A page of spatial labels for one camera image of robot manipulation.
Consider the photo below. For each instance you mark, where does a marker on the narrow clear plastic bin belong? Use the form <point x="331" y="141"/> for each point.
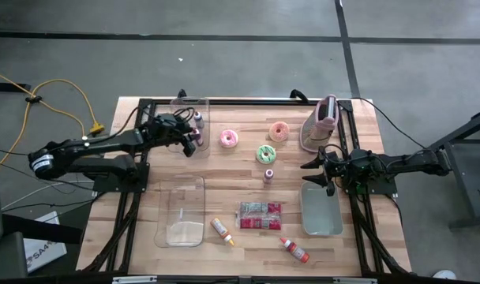
<point x="202" y="103"/>

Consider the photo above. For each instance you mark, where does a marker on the pink cap squeeze bottle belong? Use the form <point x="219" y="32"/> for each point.
<point x="268" y="175"/>

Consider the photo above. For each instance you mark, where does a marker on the silver metal bracket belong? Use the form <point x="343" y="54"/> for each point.
<point x="354" y="281"/>
<point x="134" y="279"/>

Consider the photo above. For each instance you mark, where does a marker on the person's shoe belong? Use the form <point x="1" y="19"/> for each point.
<point x="444" y="275"/>

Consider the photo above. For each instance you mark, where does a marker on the red cap dark red bottle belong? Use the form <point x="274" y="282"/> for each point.
<point x="197" y="136"/>

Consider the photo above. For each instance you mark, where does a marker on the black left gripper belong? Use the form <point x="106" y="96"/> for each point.
<point x="169" y="128"/>

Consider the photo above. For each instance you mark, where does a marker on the wide clear plastic bin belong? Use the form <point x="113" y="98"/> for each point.
<point x="177" y="189"/>

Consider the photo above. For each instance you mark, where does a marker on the grey plastic bin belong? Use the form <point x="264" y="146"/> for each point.
<point x="321" y="213"/>

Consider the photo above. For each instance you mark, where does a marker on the white cardboard box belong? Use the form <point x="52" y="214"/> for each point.
<point x="46" y="252"/>

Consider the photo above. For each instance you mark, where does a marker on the black aluminium rig frame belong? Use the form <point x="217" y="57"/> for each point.
<point x="244" y="102"/>

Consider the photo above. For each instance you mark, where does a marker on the red packet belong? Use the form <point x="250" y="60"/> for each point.
<point x="259" y="217"/>

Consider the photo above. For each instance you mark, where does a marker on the red cap orange bottle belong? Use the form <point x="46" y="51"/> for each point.
<point x="297" y="252"/>

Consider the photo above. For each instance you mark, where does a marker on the yellow squeeze bottle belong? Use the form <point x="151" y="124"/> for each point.
<point x="220" y="229"/>

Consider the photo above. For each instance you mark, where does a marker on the black beam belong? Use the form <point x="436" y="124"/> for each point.
<point x="42" y="230"/>

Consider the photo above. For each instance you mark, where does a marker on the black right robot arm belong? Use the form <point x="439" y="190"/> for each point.
<point x="413" y="161"/>

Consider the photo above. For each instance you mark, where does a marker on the orange sprinkled toy donut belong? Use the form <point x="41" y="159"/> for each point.
<point x="273" y="134"/>

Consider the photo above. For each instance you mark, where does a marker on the black metal stand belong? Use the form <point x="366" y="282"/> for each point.
<point x="471" y="197"/>

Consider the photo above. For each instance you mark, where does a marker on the black metal bar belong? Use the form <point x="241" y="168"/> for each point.
<point x="7" y="87"/>

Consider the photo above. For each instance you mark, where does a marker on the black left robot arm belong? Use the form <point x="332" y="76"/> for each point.
<point x="106" y="144"/>

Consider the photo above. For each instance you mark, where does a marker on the pink frosted toy donut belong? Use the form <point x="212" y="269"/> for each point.
<point x="223" y="139"/>

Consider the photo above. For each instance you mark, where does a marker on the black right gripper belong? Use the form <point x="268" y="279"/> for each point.
<point x="348" y="167"/>

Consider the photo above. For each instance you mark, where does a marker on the green frosted toy donut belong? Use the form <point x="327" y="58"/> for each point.
<point x="259" y="155"/>

